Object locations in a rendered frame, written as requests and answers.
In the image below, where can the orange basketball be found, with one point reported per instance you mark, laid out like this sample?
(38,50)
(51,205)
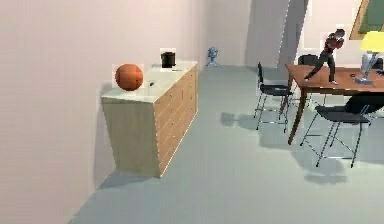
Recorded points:
(129,77)

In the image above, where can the brown wooden table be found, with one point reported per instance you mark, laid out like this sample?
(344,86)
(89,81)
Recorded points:
(320,83)

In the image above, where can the small black object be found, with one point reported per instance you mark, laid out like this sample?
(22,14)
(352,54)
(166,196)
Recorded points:
(152,83)

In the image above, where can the yellow shade table lamp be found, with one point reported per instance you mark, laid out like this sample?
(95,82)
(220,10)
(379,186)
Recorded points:
(370,53)

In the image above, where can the wooden framed green picture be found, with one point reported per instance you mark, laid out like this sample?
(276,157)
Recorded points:
(368,18)

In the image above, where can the black cylindrical container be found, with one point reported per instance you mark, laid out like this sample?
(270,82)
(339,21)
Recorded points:
(168,59)

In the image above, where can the blue figurine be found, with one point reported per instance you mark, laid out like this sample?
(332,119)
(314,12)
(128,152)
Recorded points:
(212,56)

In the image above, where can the dark human statue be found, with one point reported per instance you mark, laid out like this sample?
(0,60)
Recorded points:
(328,55)

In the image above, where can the light wooden chest of drawers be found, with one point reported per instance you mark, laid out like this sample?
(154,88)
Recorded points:
(156,126)

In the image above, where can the black metal chair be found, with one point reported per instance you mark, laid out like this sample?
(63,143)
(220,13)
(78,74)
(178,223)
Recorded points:
(307,59)
(271,91)
(346,115)

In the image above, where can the small dark object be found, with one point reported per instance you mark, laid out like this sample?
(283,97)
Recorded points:
(352,75)

